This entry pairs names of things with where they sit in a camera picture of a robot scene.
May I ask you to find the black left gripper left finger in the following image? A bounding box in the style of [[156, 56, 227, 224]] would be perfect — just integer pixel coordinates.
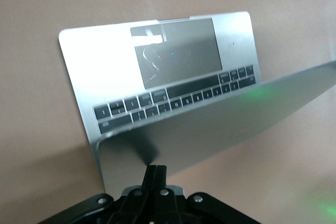
[[39, 165, 158, 224]]

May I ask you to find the silver grey laptop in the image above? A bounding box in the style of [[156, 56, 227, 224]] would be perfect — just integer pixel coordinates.
[[58, 10, 336, 195]]

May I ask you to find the brown table cover sheet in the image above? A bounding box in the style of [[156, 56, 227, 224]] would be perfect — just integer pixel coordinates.
[[0, 0, 336, 224]]

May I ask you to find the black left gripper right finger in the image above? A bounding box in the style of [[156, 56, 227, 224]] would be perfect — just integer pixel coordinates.
[[154, 165, 263, 224]]

